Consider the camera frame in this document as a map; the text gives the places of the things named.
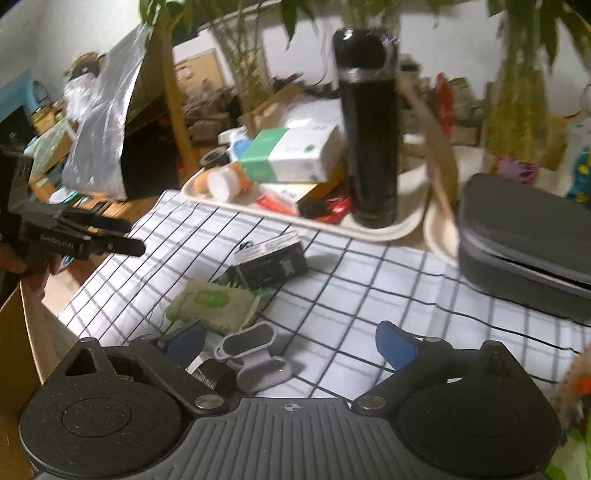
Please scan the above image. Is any black tape roll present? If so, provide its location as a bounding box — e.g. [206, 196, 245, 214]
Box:
[201, 148, 232, 168]

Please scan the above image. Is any red packet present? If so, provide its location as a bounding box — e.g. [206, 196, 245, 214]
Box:
[318, 196, 352, 224]

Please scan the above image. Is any tan cardboard strip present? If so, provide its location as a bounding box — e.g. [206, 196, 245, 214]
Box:
[399, 74, 460, 217]

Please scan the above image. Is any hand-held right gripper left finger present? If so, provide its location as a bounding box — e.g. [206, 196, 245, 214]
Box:
[65, 318, 232, 416]

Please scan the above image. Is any brown cardboard box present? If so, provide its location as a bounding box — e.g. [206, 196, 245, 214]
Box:
[0, 281, 79, 480]

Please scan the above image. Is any white tray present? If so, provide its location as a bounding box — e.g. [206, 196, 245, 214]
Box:
[424, 198, 462, 268]
[180, 164, 428, 241]

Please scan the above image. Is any white capped orange cylinder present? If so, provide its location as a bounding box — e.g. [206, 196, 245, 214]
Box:
[207, 164, 252, 202]

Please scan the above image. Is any blue yellow patterned bag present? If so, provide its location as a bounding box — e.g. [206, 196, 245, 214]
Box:
[566, 148, 591, 204]

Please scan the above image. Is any white blue bottle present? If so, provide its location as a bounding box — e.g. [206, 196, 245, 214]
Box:
[217, 129, 252, 160]

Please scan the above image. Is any green white tissue box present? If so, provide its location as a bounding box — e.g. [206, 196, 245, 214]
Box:
[238, 124, 347, 183]

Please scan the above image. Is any purple print packet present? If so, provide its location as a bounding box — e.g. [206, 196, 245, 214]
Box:
[496, 154, 539, 181]

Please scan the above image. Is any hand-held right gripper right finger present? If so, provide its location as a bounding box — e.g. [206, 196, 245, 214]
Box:
[352, 320, 527, 414]

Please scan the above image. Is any black rectangular box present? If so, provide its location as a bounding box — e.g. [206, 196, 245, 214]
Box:
[233, 232, 309, 291]

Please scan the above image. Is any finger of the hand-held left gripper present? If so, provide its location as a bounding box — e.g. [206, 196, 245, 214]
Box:
[85, 232, 147, 258]
[55, 207, 133, 234]

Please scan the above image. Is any black thermos bottle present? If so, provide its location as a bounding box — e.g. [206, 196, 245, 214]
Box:
[333, 28, 400, 229]

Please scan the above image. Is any wooden post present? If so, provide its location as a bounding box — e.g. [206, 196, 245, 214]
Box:
[157, 18, 199, 171]

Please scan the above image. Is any person's left hand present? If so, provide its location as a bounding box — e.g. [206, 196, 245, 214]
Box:
[0, 244, 61, 296]

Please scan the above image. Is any grey zip case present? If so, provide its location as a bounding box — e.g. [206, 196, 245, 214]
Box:
[457, 173, 591, 321]

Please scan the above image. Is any white plastic packet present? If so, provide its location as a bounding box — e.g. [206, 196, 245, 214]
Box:
[281, 99, 345, 132]

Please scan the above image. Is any crumpled clear plastic bag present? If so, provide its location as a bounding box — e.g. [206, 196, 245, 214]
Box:
[64, 69, 109, 116]

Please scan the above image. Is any silver foil bag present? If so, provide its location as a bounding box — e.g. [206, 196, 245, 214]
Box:
[62, 23, 153, 201]

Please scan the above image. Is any green wet wipes pack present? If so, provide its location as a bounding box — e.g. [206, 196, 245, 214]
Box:
[165, 279, 262, 335]

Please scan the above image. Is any white red flat box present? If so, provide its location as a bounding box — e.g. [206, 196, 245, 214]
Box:
[259, 182, 324, 215]

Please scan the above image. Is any red snack bag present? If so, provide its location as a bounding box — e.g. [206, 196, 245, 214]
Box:
[436, 74, 455, 139]

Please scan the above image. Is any grey open small case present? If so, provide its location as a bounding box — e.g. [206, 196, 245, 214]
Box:
[213, 322, 294, 394]

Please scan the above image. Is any green checkered tablecloth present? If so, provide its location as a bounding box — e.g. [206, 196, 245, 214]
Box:
[28, 120, 77, 158]

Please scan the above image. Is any white black checkered cloth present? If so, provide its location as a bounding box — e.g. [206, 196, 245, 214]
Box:
[58, 189, 591, 407]

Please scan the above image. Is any brown paper bag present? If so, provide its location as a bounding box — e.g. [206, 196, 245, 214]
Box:
[238, 83, 308, 139]

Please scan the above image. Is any fuzzy tan object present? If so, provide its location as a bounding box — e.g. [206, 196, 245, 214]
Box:
[554, 351, 591, 430]

